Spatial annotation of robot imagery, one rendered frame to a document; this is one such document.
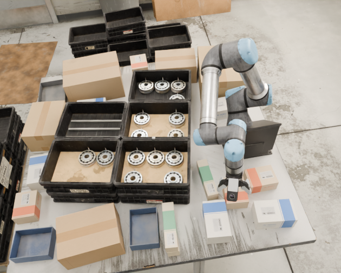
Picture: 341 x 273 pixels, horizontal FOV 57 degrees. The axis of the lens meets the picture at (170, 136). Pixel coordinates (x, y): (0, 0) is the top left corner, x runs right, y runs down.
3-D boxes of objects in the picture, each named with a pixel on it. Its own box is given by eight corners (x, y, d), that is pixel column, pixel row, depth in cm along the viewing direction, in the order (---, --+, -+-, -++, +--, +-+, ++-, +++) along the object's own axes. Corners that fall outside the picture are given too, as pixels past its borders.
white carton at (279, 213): (287, 206, 174) (291, 198, 167) (293, 227, 167) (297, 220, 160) (250, 208, 175) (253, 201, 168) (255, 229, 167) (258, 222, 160)
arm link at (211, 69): (196, 43, 148) (189, 141, 132) (219, 38, 143) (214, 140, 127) (205, 57, 158) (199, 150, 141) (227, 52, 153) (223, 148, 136)
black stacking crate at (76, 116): (130, 114, 209) (127, 102, 200) (124, 150, 191) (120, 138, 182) (72, 114, 212) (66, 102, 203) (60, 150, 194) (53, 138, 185)
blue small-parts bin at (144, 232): (131, 214, 177) (129, 209, 171) (157, 212, 177) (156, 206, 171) (131, 251, 164) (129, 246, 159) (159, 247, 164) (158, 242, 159)
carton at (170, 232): (162, 208, 172) (161, 202, 167) (174, 206, 172) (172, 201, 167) (165, 252, 157) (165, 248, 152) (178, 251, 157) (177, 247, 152)
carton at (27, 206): (21, 199, 187) (15, 193, 181) (41, 195, 188) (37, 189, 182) (17, 225, 177) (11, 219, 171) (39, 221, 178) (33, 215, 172)
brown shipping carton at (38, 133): (41, 117, 227) (32, 102, 215) (71, 116, 227) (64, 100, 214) (31, 151, 209) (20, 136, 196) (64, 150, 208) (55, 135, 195)
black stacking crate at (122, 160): (190, 151, 188) (190, 139, 179) (189, 196, 169) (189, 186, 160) (124, 150, 191) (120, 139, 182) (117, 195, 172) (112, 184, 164)
